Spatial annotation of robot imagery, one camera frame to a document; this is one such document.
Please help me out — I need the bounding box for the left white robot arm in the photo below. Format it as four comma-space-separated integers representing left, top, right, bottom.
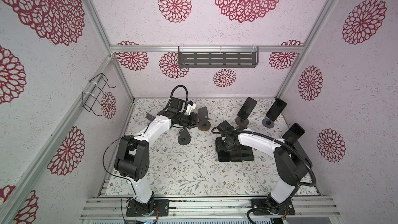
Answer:
114, 97, 199, 204

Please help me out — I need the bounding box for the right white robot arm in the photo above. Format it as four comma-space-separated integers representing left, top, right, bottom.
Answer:
211, 121, 316, 208

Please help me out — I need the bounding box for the far left grey stand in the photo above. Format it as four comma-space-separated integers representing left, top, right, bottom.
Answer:
145, 112, 155, 122

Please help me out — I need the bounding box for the centre wood-rim phone stand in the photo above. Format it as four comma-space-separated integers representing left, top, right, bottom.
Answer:
197, 106, 211, 131

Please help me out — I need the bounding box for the dark grey round stand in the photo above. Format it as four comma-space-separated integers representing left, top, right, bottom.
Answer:
177, 128, 191, 146

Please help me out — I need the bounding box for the black phone on white stand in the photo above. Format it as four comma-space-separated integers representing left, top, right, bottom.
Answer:
282, 123, 305, 141

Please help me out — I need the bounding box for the grey wall shelf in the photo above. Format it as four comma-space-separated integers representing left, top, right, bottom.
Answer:
177, 47, 259, 68

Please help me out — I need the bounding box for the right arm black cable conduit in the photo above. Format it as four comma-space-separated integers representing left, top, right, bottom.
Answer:
211, 125, 317, 224

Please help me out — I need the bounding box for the black wire wall rack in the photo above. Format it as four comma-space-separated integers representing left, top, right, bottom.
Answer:
81, 73, 117, 119

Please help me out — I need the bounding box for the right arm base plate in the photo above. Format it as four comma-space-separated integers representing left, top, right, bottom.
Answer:
250, 198, 295, 216

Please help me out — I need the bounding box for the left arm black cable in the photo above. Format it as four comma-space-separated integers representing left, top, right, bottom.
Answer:
102, 133, 137, 183

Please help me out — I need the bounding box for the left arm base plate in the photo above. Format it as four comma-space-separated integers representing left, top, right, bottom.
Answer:
126, 199, 170, 217

